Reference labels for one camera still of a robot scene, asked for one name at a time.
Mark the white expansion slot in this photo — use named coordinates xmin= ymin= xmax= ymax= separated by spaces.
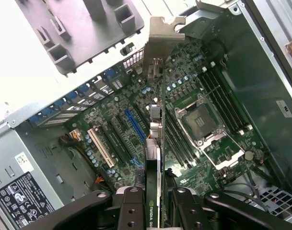
xmin=87 ymin=128 xmax=116 ymax=169

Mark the metal socket cover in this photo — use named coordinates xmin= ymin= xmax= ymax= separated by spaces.
xmin=202 ymin=132 xmax=246 ymax=171

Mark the blue expansion slot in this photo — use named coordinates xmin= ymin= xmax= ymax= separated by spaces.
xmin=124 ymin=108 xmax=147 ymax=140

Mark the CPU socket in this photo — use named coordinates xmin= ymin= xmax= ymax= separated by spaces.
xmin=174 ymin=94 xmax=227 ymax=147

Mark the green motherboard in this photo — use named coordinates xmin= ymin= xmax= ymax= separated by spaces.
xmin=64 ymin=35 xmax=270 ymax=194

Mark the grey power supply unit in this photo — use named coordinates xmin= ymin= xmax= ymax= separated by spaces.
xmin=0 ymin=126 xmax=66 ymax=230

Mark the dark grey PC case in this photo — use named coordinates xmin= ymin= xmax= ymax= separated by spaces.
xmin=0 ymin=0 xmax=292 ymax=230

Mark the grey parts rack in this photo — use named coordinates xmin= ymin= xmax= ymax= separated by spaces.
xmin=15 ymin=0 xmax=145 ymax=77

